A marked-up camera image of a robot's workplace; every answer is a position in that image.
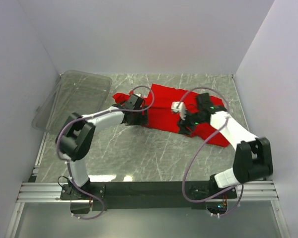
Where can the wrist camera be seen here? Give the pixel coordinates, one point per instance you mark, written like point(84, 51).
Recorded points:
point(135, 94)
point(179, 108)

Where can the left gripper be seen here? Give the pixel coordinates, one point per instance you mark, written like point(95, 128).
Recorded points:
point(142, 120)

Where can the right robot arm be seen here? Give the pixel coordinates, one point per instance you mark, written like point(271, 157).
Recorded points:
point(253, 157)

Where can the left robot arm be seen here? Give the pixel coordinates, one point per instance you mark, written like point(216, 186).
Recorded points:
point(74, 140)

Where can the red t shirt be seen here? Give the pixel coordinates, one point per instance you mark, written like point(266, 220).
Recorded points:
point(162, 118)

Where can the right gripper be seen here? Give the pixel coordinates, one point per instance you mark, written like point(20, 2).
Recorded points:
point(182, 124)

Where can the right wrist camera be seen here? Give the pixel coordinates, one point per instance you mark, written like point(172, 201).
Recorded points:
point(179, 108)

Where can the aluminium rail frame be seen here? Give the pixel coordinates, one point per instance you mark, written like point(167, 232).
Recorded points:
point(126, 153)

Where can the clear plastic bin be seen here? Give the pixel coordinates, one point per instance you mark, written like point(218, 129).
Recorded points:
point(75, 92)

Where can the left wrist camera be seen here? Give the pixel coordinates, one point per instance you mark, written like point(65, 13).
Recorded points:
point(135, 94)

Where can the black base beam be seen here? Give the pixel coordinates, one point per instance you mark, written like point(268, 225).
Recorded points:
point(128, 195)

